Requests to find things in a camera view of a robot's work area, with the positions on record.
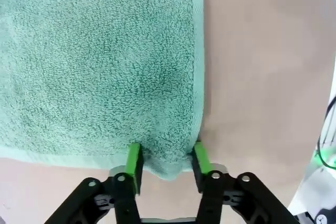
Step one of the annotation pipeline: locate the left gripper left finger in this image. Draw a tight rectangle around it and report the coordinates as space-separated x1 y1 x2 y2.
45 142 144 224

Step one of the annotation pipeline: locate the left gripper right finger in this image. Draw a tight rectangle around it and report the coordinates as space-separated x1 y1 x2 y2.
191 141 299 224

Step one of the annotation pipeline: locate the green terry towel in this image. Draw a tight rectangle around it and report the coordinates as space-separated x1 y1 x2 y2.
0 0 205 182

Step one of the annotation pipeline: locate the thin black cable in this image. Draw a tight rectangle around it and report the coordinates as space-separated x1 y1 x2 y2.
316 126 336 170

